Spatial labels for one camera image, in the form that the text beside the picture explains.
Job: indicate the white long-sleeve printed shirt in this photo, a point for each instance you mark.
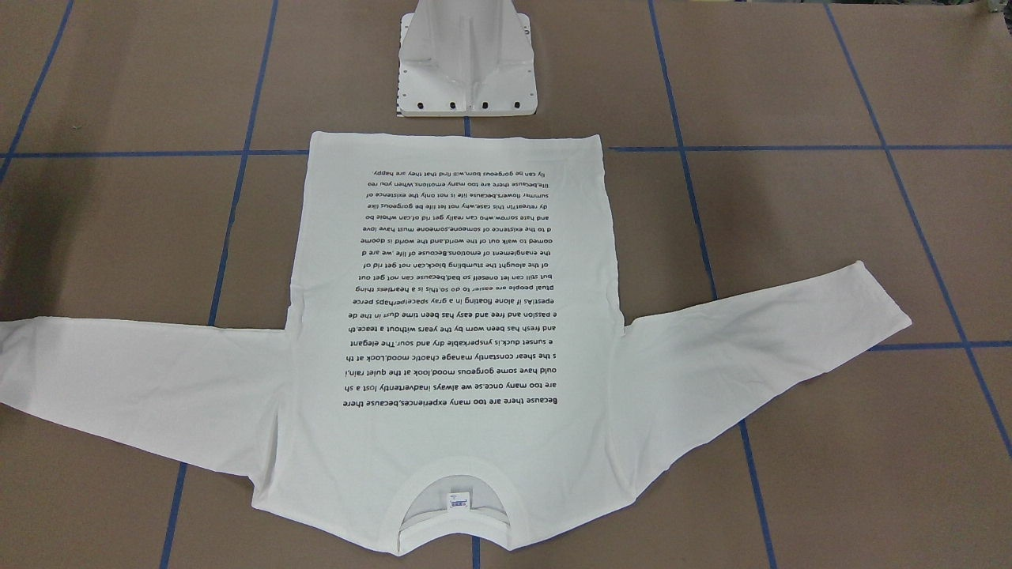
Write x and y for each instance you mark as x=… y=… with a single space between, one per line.
x=454 y=359

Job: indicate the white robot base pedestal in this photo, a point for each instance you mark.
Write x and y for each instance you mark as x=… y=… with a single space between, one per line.
x=466 y=58

